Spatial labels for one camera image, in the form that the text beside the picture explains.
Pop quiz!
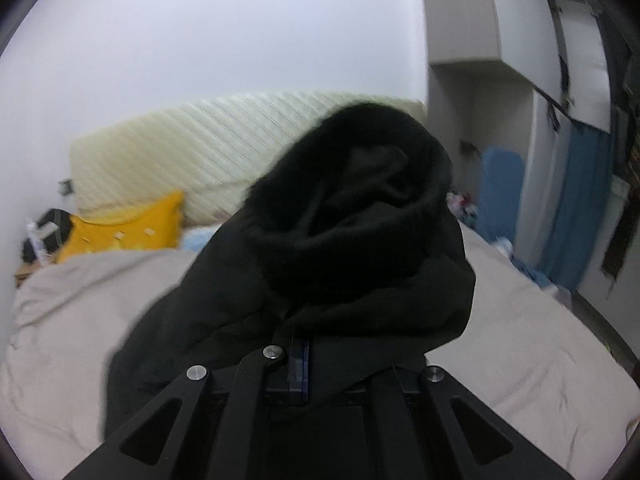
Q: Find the blue curtain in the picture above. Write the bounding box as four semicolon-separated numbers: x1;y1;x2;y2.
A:
541;119;615;291

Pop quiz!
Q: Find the white wall cabinet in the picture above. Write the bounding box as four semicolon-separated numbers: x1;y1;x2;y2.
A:
420;0;503;67

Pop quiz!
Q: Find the beige bed sheet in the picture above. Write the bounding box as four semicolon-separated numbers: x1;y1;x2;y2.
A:
0;220;640;480

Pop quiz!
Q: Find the blue ironing board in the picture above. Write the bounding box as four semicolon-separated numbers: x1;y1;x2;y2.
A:
476;147;525;247

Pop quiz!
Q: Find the yellow pillow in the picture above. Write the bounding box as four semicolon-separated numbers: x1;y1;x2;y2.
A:
54;191;185;264

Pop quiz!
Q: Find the cream quilted headboard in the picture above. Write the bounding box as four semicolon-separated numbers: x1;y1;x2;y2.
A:
69;91;426;227

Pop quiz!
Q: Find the wooden nightstand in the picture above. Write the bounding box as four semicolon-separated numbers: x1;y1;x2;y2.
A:
14;260;51;288

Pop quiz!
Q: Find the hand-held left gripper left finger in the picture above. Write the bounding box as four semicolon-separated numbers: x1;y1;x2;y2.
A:
64;337;312;480

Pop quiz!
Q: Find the dark hanging cloth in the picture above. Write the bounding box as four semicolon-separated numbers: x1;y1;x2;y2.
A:
601;105;640;281

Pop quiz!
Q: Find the black hooded jacket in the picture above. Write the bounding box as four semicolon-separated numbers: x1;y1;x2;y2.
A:
102;103;477;443

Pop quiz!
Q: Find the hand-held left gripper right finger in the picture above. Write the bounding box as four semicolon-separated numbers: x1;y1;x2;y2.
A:
345;366;576;480

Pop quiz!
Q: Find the light blue pillow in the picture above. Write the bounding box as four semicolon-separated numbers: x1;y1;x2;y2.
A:
180;225;221;253

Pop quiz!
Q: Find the black bag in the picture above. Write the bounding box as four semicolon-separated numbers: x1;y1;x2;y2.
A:
21;208;76;263

